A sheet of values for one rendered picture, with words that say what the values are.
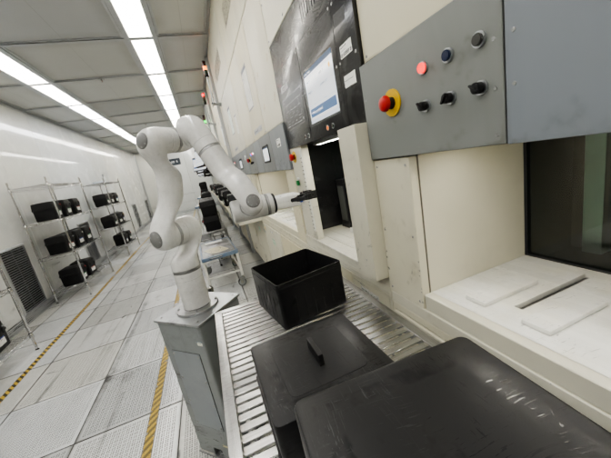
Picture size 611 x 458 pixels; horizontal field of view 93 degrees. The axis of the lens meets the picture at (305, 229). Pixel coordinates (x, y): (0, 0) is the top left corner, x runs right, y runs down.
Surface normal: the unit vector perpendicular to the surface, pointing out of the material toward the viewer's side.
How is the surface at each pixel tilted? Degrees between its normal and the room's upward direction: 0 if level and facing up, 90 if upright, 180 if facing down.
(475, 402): 0
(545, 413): 0
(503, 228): 90
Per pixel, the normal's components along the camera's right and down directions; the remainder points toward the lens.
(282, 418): -0.19, -0.95
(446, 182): 0.33, 0.16
